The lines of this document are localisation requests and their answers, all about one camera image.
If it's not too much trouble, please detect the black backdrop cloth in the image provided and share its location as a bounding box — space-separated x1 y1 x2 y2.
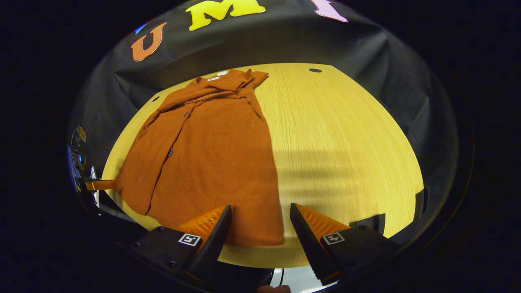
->
67 0 460 245

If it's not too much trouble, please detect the orange knitted garment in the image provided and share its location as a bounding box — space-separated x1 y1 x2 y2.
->
114 69 285 247

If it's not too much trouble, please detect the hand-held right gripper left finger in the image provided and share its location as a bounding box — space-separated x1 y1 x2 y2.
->
130 205 233 285

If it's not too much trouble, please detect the black table bracket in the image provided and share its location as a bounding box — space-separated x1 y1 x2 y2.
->
414 186 429 221

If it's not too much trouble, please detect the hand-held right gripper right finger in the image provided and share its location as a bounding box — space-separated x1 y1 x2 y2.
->
290 203 402 286

